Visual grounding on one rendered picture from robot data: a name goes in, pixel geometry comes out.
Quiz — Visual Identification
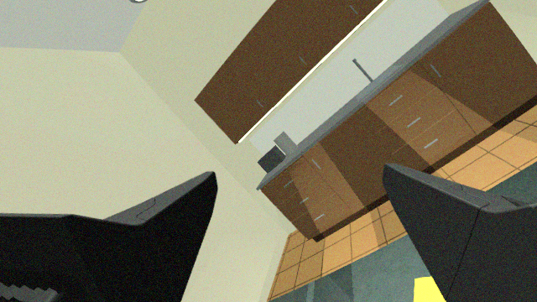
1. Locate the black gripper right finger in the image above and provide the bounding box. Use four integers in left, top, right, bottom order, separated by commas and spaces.
382, 164, 537, 302

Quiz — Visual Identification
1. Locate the yellow rectangular block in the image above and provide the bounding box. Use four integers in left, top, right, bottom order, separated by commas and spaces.
414, 277, 445, 302

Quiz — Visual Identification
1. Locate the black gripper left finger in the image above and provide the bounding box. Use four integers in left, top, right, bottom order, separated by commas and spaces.
0, 171, 217, 302

